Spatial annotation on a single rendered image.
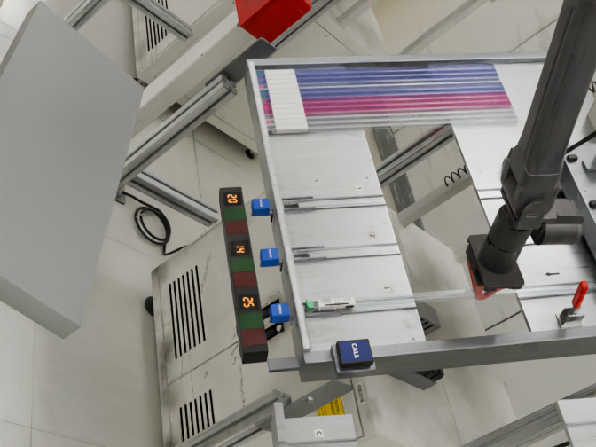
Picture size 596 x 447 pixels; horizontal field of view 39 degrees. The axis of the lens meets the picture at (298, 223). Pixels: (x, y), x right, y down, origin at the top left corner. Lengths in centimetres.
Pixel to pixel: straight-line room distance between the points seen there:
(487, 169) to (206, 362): 77
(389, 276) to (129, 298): 97
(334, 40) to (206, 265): 99
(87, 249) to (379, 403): 66
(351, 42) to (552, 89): 170
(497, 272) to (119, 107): 70
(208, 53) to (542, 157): 118
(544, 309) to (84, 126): 81
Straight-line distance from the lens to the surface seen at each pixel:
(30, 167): 129
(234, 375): 188
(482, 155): 167
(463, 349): 138
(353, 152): 160
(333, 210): 150
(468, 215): 377
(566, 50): 109
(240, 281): 140
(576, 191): 160
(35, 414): 190
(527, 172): 120
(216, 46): 217
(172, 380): 204
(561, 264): 155
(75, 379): 200
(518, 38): 412
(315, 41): 274
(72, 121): 142
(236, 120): 292
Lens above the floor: 139
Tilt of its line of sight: 26 degrees down
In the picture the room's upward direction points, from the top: 56 degrees clockwise
